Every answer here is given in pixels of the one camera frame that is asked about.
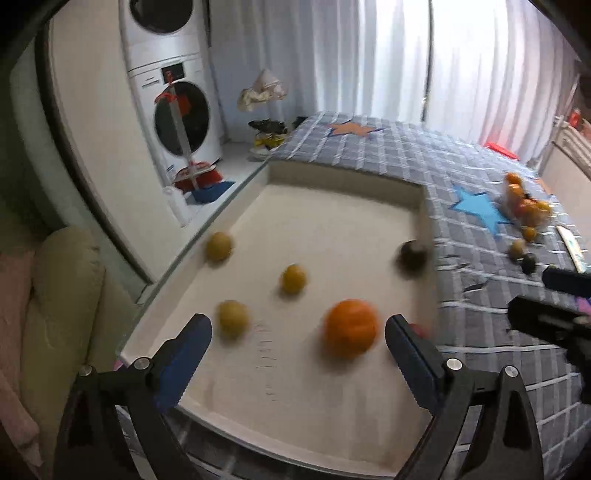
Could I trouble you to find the white sliding door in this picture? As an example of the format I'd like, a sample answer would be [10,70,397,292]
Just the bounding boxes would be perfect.
[37,14,186,283]

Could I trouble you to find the black smartphone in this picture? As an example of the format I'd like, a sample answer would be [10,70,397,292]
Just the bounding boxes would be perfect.
[556,224,590,273]

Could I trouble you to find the shallow white tray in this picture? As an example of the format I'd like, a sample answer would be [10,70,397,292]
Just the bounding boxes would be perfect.
[117,159,439,478]

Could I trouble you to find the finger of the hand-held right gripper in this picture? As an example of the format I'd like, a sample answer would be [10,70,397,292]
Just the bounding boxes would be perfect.
[542,266,591,299]
[507,295,591,403]

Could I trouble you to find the white tumble dryer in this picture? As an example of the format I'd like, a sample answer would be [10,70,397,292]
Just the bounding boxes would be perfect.
[119,0,211,73]

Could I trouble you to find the white laundry rack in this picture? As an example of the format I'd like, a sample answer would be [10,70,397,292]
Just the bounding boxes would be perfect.
[526,60,591,177]

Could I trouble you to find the yellow white sneaker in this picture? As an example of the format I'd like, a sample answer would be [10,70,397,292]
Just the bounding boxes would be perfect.
[249,133,290,160]

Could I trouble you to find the blue dustpan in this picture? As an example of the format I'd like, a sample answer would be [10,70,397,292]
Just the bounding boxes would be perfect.
[189,181,236,204]

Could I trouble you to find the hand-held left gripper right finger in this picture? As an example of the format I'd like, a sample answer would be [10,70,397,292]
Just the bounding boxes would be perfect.
[385,314,546,480]

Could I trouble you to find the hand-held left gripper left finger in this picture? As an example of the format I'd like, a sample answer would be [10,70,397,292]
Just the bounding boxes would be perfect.
[53,313,213,480]

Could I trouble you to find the red plastic basin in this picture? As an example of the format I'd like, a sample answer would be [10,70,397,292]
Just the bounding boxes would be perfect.
[485,141,521,160]

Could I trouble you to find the clear glass bowl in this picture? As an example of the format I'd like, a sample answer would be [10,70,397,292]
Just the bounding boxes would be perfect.
[500,173,554,230]

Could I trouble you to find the white sheer curtain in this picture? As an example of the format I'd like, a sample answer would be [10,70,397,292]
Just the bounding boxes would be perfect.
[425,0,579,160]
[203,0,431,126]

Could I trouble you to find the beige sofa cushion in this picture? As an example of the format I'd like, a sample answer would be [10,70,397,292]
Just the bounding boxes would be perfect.
[21,226,126,462]

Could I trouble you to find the large orange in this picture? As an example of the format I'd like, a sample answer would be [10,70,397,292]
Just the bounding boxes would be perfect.
[323,299,380,360]

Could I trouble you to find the white washing machine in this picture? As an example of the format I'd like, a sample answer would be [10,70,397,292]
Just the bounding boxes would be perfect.
[127,55,225,190]

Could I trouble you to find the heap of small mixed produce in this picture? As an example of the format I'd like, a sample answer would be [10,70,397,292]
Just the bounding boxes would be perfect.
[504,173,553,227]

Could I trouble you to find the white plastic bottle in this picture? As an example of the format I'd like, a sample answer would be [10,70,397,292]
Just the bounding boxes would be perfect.
[163,186,190,227]

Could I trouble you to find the black shoe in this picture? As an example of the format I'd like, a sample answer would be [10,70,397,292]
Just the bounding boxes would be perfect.
[248,119,290,135]

